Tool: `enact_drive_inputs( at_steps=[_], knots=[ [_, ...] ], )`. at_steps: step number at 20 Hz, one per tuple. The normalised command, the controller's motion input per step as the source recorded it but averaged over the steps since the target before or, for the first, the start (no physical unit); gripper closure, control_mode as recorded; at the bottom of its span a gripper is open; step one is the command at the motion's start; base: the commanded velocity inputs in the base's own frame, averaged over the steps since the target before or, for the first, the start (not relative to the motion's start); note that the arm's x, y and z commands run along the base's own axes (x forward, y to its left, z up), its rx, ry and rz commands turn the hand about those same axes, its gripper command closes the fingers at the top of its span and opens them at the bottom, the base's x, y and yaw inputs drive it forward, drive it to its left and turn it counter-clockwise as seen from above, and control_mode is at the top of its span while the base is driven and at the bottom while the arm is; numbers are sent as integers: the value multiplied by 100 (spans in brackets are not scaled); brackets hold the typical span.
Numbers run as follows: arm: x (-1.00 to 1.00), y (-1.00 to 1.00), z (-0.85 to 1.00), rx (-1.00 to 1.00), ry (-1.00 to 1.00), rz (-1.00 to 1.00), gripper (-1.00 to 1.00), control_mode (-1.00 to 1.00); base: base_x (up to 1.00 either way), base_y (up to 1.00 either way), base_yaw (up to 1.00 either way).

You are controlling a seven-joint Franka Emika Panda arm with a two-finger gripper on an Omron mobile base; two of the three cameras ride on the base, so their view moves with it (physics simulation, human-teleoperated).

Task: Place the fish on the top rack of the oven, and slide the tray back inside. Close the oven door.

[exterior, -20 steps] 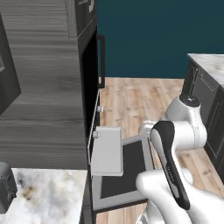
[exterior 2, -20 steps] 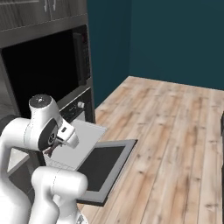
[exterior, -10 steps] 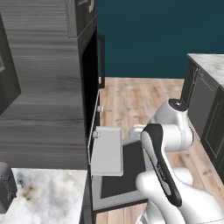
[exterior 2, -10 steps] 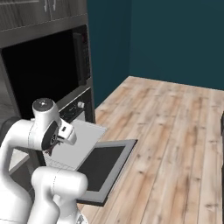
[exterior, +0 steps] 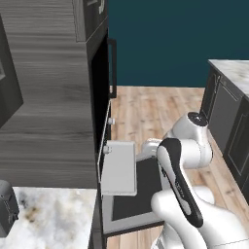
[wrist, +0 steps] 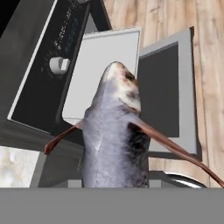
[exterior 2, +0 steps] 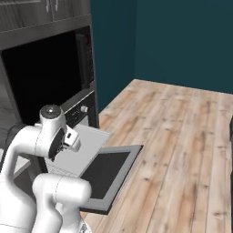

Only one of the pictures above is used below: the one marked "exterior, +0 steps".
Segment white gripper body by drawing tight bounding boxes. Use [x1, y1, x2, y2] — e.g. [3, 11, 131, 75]
[141, 138, 163, 160]

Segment light grey oven tray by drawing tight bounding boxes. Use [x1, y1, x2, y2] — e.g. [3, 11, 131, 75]
[100, 139, 138, 197]

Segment black and grey oven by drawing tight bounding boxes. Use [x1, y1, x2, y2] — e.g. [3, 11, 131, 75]
[90, 98, 114, 196]

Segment black microwave oven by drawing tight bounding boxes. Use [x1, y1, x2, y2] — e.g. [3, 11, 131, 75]
[88, 28, 111, 102]

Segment grey wood oven housing cabinet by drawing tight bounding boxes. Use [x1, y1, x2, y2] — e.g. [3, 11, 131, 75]
[0, 0, 110, 190]

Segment dark grey cupboard door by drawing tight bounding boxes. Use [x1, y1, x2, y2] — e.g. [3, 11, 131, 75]
[71, 0, 109, 43]

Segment dark island cupboards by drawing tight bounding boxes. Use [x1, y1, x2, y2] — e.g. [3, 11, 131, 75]
[198, 64, 249, 206]

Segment dark base cabinet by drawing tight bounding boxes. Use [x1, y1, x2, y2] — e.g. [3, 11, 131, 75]
[88, 194, 108, 249]

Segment dark grey fridge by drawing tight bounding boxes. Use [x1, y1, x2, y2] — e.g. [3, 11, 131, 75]
[0, 14, 24, 129]

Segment dark grey toaster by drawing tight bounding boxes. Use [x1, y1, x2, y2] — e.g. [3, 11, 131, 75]
[0, 179, 20, 238]

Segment black microwave door handle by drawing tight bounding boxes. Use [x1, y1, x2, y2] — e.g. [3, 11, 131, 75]
[107, 37, 119, 99]

